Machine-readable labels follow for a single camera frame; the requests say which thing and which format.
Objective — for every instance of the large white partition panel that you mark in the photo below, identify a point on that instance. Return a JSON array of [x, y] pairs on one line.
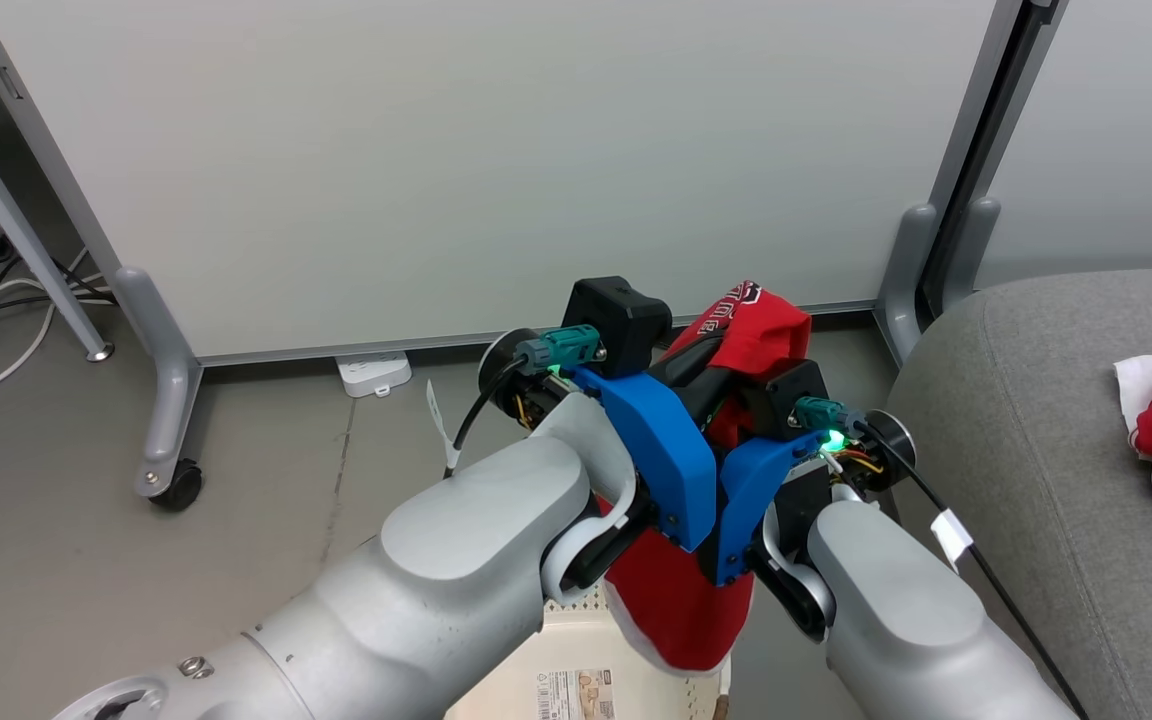
[[486, 150]]

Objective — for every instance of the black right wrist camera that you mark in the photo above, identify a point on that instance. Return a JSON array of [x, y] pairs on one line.
[[786, 395]]

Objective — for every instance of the narrow white partition panel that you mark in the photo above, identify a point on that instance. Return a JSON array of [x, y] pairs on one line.
[[1126, 120]]

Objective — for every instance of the grey fabric sofa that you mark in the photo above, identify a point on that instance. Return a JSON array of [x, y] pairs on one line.
[[1056, 400]]

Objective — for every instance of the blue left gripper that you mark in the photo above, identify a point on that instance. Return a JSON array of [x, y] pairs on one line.
[[661, 450]]

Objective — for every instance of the grey partition foot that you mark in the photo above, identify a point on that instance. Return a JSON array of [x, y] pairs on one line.
[[971, 250], [906, 270], [171, 380]]

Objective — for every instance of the cream plastic laundry basket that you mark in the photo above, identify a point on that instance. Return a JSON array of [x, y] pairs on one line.
[[556, 650]]

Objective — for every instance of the red garment white lettering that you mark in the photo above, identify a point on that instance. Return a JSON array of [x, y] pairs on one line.
[[676, 600]]

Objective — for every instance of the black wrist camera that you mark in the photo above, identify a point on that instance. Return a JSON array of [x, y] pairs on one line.
[[786, 395], [621, 320]]

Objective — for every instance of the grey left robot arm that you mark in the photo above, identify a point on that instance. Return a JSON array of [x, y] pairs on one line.
[[456, 540]]

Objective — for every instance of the white power strip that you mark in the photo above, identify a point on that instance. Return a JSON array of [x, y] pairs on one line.
[[376, 373]]

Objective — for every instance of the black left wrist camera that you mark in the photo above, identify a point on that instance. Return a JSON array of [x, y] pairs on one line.
[[621, 320]]

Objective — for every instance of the grey metal table leg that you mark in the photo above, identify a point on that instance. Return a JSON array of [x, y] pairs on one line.
[[6, 200]]

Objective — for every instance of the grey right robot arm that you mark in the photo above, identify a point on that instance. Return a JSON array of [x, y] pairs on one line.
[[896, 610]]

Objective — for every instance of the black caster wheel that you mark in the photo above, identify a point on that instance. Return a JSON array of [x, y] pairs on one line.
[[179, 487]]

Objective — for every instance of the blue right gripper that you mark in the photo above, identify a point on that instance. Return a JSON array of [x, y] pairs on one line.
[[741, 500]]

